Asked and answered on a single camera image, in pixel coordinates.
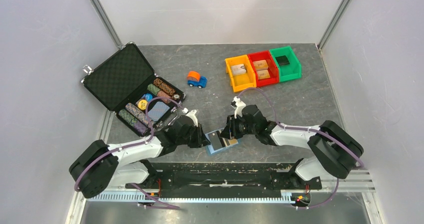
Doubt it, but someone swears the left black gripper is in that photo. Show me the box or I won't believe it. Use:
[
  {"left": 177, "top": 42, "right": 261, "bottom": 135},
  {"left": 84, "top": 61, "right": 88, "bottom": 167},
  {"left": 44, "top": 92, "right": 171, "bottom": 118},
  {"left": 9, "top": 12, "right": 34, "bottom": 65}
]
[{"left": 176, "top": 123, "right": 211, "bottom": 148}]

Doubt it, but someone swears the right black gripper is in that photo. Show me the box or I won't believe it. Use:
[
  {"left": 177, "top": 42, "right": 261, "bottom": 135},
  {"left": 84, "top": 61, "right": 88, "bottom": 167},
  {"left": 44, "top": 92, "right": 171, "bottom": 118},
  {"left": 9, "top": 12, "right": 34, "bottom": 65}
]
[{"left": 219, "top": 113, "right": 258, "bottom": 140}]

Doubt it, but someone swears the blue card holder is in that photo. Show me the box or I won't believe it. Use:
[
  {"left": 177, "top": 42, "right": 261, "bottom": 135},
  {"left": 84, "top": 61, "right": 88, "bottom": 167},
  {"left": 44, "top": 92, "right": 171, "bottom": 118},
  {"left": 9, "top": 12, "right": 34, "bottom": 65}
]
[{"left": 205, "top": 128, "right": 239, "bottom": 156}]

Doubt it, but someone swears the gold VIP card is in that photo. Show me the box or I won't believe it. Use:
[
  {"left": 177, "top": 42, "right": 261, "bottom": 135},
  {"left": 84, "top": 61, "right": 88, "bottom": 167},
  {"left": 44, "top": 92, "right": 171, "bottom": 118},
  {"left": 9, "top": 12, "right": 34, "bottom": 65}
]
[{"left": 256, "top": 69, "right": 271, "bottom": 80}]

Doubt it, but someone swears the gold striped card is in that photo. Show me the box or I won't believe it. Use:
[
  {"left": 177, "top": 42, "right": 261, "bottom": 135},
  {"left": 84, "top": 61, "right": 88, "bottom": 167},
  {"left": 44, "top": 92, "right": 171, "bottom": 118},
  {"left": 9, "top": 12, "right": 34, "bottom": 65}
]
[{"left": 224, "top": 139, "right": 239, "bottom": 147}]

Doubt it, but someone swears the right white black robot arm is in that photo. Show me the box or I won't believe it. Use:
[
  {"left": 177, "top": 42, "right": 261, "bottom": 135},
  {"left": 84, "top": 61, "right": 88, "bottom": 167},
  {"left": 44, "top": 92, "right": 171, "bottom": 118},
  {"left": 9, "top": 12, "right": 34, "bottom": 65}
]
[{"left": 220, "top": 105, "right": 364, "bottom": 188}]

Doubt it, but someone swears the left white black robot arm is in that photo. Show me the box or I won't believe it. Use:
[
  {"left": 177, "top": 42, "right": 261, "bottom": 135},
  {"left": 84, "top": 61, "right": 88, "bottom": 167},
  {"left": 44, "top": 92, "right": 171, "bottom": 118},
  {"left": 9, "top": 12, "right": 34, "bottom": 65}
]
[{"left": 69, "top": 115, "right": 210, "bottom": 199}]

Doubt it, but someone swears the blue playing card deck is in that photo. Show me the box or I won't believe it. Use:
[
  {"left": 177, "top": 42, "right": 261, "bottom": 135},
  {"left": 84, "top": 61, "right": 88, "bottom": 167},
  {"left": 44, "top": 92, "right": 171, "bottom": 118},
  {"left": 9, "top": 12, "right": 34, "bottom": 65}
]
[{"left": 147, "top": 101, "right": 170, "bottom": 122}]

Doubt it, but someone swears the white card stack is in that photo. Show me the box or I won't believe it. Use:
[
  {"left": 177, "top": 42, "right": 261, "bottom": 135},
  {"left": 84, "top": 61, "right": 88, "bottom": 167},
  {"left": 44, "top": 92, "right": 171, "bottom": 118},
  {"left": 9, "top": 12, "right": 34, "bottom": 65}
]
[{"left": 230, "top": 64, "right": 247, "bottom": 76}]

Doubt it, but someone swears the gold card in red bin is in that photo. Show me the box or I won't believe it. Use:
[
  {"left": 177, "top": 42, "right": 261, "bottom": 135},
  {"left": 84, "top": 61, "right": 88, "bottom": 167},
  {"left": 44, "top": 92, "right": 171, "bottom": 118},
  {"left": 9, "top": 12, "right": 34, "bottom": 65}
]
[{"left": 252, "top": 59, "right": 269, "bottom": 71}]

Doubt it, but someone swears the black card in green bin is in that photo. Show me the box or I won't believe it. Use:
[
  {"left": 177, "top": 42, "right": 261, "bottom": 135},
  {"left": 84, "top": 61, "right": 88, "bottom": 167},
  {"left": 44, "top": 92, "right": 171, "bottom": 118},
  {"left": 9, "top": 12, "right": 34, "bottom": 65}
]
[{"left": 275, "top": 55, "right": 290, "bottom": 67}]

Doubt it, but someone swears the yellow dealer chip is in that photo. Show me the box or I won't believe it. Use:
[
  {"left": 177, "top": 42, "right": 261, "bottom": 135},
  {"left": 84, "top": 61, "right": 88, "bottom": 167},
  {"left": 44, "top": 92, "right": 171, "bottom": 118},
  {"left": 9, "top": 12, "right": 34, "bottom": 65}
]
[{"left": 136, "top": 99, "right": 148, "bottom": 110}]

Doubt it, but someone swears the blue orange toy car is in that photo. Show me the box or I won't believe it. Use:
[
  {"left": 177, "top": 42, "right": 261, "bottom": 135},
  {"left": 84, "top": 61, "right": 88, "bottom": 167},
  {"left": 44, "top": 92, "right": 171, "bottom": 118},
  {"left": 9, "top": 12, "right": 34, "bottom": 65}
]
[{"left": 187, "top": 71, "right": 208, "bottom": 89}]

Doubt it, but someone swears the yellow storage bin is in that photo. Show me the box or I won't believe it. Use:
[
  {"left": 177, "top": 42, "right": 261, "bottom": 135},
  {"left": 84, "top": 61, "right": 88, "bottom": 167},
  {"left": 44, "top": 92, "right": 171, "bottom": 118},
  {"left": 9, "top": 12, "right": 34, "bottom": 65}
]
[{"left": 225, "top": 55, "right": 257, "bottom": 93}]

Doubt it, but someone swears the red storage bin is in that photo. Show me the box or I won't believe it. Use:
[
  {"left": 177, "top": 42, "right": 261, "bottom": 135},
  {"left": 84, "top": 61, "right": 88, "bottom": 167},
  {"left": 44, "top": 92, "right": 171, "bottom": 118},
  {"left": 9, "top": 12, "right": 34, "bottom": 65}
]
[{"left": 248, "top": 50, "right": 280, "bottom": 87}]

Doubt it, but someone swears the black poker chip case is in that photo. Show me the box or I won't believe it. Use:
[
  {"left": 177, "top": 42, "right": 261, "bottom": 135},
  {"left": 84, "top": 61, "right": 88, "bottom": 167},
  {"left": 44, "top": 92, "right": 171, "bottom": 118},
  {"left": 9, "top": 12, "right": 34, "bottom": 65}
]
[{"left": 81, "top": 42, "right": 186, "bottom": 136}]

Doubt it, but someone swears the green storage bin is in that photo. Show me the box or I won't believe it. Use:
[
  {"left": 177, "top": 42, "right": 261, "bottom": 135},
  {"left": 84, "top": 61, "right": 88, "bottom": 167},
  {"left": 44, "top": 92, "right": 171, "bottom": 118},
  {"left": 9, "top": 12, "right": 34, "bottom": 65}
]
[{"left": 269, "top": 46, "right": 302, "bottom": 82}]

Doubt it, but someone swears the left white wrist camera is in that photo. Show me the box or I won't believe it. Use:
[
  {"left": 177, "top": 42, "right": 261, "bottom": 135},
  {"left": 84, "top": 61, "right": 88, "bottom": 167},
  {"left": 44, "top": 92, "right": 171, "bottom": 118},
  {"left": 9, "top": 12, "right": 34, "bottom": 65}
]
[{"left": 182, "top": 108, "right": 199, "bottom": 127}]

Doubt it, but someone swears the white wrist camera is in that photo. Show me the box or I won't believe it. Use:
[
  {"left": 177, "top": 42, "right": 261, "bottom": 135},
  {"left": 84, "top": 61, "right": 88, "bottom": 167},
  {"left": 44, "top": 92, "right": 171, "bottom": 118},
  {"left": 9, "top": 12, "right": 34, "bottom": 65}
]
[
  {"left": 182, "top": 108, "right": 199, "bottom": 127},
  {"left": 231, "top": 96, "right": 246, "bottom": 119}
]

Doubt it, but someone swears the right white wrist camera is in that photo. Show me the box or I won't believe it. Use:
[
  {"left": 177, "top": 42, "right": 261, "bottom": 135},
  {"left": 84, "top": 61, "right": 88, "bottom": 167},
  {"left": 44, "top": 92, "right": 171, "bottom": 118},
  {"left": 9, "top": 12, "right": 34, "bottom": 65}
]
[{"left": 231, "top": 96, "right": 246, "bottom": 119}]

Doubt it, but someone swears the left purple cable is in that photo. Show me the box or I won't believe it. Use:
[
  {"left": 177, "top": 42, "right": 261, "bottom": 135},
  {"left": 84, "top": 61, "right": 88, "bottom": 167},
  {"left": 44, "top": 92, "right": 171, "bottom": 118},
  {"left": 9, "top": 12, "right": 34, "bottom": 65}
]
[{"left": 73, "top": 96, "right": 190, "bottom": 211}]

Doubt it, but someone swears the purple cable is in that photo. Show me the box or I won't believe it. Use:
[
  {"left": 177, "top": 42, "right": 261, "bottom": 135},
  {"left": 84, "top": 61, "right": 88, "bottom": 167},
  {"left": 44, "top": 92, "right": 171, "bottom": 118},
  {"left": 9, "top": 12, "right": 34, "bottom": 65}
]
[
  {"left": 236, "top": 87, "right": 365, "bottom": 210},
  {"left": 73, "top": 96, "right": 190, "bottom": 211}
]

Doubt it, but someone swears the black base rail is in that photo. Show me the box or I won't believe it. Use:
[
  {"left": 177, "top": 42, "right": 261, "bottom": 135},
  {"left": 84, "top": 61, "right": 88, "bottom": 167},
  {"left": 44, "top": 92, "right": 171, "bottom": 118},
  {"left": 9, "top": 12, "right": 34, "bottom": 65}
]
[{"left": 138, "top": 163, "right": 322, "bottom": 199}]

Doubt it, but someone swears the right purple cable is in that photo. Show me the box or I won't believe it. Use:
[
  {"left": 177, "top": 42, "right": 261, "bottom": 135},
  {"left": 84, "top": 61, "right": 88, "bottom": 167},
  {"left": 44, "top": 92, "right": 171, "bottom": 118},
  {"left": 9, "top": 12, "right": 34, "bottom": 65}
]
[{"left": 236, "top": 87, "right": 365, "bottom": 210}]

